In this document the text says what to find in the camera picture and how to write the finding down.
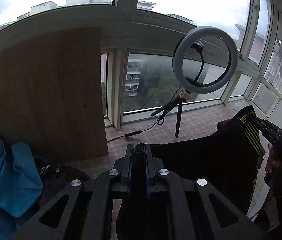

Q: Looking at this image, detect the grey-brown laminate board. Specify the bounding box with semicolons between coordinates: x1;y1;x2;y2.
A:
0;28;108;162

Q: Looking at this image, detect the right hand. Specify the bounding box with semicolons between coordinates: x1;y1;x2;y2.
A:
265;144;281;174

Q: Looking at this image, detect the pink plaid table cloth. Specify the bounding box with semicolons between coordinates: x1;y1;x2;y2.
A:
66;98;266;217

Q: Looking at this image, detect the white ring light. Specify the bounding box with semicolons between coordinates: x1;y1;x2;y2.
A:
172;26;238;94

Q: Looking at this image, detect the black garment with yellow stripes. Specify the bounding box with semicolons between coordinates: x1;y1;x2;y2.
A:
115;105;266;240

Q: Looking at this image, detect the black tripod stand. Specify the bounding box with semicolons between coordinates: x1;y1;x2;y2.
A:
150;90;192;138

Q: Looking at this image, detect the blue work coat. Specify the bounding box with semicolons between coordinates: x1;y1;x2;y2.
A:
0;138;43;239

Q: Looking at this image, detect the black ring light cable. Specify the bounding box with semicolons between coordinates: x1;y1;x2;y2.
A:
106;86;182;143

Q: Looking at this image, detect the dark grey jacket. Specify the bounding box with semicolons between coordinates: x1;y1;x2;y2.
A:
34;156;91;208

